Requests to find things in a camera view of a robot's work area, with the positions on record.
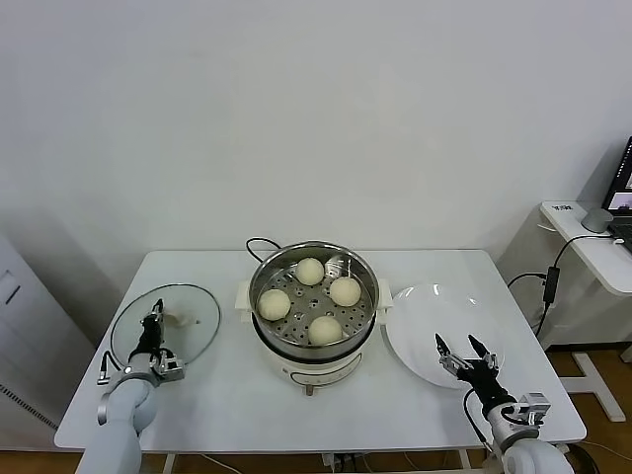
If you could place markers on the white floor cabinet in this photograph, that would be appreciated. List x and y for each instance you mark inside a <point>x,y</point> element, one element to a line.
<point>29,345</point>

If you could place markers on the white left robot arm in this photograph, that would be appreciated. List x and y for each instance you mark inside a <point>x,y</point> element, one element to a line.
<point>118,424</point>

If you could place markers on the white round plate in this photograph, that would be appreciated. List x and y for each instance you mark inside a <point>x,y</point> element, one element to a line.
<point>419,326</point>

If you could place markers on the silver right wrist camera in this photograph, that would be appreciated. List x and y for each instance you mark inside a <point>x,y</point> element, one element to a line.
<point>534,407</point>

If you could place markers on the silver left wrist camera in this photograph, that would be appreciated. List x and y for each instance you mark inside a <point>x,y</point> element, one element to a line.
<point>169,368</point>

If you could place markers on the cream electric cooker base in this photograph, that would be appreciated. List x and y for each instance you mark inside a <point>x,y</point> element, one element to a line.
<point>316,368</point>

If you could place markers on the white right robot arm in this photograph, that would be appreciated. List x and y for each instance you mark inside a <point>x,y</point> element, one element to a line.
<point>523,444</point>

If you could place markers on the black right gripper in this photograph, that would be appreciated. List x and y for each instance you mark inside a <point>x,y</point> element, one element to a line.
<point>481,382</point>

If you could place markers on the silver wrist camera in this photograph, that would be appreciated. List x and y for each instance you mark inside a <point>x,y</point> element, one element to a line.
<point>534,407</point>
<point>169,368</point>

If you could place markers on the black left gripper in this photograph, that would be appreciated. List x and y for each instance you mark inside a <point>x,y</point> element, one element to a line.
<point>149,343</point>

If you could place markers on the stainless steel steamer basket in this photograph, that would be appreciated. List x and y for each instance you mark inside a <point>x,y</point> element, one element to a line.
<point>296,316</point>

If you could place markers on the round glass pot lid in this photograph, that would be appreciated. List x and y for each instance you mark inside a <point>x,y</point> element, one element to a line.
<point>197,321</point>

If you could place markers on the white side desk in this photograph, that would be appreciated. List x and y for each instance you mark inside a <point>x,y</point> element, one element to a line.
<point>597,257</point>

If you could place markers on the white steamed baozi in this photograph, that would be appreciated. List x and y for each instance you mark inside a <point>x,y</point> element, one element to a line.
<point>274,305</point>
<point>344,291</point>
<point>310,271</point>
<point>325,331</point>

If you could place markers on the black laptop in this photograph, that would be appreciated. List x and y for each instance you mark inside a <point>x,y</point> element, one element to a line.
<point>623,197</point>

